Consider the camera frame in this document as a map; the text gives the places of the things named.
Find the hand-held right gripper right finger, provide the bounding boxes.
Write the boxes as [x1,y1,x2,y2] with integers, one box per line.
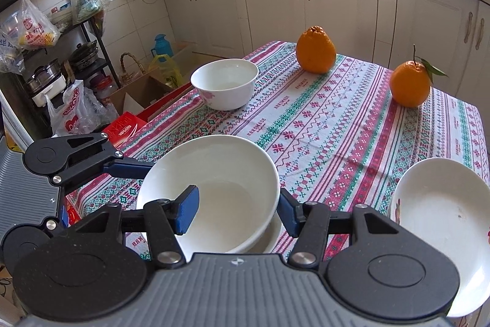
[279,189,401,268]

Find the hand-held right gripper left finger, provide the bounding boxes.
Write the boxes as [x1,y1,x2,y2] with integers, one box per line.
[69,185,201,268]

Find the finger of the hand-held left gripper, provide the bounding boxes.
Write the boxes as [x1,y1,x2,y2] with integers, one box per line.
[43,205,71,236]
[51,133,154,185]

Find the white floral ceramic bowl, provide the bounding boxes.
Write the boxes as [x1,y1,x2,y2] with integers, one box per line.
[136,135,281,255]
[245,214,284,255]
[190,59,259,111]

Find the white fruit-print plate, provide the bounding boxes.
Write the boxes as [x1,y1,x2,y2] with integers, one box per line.
[387,157,490,319]

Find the red carton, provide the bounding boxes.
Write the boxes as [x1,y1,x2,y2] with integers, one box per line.
[101,110,148,149]

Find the brown cardboard box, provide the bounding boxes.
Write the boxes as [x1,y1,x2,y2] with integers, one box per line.
[109,74,192,117]

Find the white plastic bag red print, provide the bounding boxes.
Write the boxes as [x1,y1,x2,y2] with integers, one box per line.
[46,80,119,138]

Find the patterned woven tablecloth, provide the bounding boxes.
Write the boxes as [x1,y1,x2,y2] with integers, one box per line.
[65,40,490,327]

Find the wicker basket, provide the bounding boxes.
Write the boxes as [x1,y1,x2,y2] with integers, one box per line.
[120,52,148,82]

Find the yellow plastic bag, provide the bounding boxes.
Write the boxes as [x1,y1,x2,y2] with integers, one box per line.
[147,54,184,88]

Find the steel steamer pot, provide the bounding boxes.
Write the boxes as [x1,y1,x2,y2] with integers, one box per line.
[25,59,67,107]

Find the black pan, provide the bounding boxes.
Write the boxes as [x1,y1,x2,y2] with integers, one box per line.
[69,41,100,73]

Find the black metal shelf rack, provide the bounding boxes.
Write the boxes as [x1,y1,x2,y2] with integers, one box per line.
[0,0,121,144]

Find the blue thermos jug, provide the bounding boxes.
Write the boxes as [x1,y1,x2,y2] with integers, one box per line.
[150,34,175,61]

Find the clear plastic bag red print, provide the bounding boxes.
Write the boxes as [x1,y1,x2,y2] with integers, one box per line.
[0,0,62,52]

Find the bumpy orange citrus fruit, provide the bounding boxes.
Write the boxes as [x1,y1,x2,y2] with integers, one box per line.
[296,25,337,74]

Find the orange citrus fruit with leaf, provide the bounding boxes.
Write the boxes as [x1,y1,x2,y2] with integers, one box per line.
[390,44,448,108]

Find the cream kitchen base cabinets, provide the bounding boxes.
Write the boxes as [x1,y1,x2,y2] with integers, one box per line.
[155,0,490,101]

